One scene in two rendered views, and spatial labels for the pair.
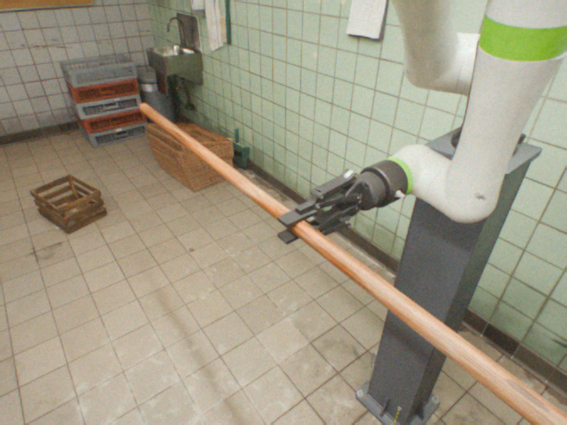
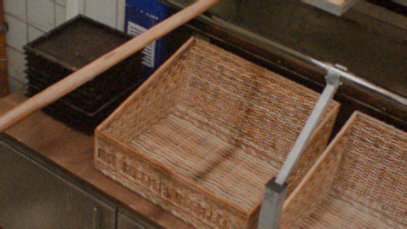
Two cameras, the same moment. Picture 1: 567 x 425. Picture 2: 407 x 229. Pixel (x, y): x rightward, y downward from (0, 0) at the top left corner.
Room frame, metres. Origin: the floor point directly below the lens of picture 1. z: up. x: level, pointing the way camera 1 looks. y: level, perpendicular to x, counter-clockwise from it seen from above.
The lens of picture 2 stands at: (0.56, 1.19, 2.15)
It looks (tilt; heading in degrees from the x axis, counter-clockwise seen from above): 36 degrees down; 248
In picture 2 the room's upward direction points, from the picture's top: 7 degrees clockwise
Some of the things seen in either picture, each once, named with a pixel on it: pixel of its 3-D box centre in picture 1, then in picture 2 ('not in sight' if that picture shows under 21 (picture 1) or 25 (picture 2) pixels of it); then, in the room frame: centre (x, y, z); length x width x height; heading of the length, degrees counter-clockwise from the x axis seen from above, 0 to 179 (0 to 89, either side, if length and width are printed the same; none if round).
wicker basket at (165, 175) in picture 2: not in sight; (215, 135); (-0.18, -0.53, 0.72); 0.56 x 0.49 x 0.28; 126
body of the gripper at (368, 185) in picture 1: (356, 196); not in sight; (0.63, -0.16, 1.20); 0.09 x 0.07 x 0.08; 127
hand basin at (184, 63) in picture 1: (175, 69); not in sight; (3.66, 0.99, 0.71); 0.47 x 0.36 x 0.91; 36
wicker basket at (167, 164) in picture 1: (191, 160); not in sight; (2.89, 0.76, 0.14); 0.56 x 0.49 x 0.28; 42
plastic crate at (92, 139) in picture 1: (115, 128); not in sight; (3.75, 1.76, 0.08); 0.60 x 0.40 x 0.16; 128
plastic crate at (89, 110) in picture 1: (105, 100); not in sight; (3.74, 1.77, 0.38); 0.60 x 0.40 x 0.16; 124
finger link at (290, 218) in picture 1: (297, 215); not in sight; (0.54, -0.03, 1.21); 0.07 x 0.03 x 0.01; 127
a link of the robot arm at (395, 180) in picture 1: (382, 185); not in sight; (0.67, -0.22, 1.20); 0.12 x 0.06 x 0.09; 37
